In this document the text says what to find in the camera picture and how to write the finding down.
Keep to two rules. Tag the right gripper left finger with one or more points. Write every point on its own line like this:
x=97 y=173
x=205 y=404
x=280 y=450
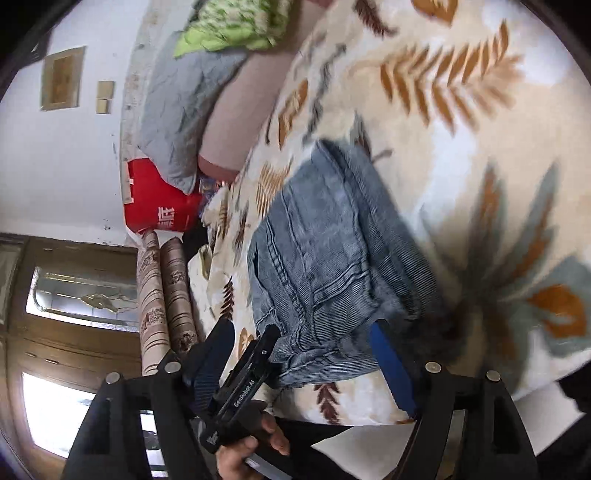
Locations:
x=110 y=442

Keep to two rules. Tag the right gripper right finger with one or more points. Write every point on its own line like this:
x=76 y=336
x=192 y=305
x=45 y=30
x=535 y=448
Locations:
x=494 y=442

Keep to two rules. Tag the grey denim pants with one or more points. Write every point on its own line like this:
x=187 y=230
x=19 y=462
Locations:
x=331 y=257

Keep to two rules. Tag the person's left hand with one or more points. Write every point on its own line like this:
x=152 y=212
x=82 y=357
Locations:
x=230 y=460

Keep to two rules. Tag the dark striped rolled bedding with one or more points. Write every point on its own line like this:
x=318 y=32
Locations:
x=181 y=326

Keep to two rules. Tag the wooden door with glass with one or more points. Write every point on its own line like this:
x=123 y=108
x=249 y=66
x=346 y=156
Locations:
x=68 y=319

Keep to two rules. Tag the red paper shopping bag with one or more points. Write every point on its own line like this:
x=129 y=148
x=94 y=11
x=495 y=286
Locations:
x=156 y=205

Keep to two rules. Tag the pink bolster cushion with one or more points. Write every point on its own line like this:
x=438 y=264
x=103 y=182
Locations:
x=248 y=100

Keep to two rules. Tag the grey quilted pillow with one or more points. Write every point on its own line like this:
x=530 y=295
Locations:
x=180 y=98

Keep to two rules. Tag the cream leaf-print blanket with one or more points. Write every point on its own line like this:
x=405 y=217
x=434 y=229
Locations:
x=478 y=120

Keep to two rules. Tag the green patterned folded cloth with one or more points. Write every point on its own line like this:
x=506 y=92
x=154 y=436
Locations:
x=216 y=25

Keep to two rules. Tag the small wall patch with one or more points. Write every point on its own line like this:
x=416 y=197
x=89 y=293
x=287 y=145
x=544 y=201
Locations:
x=104 y=96

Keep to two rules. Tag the large wall patch frame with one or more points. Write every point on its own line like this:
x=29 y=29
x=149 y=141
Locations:
x=61 y=79

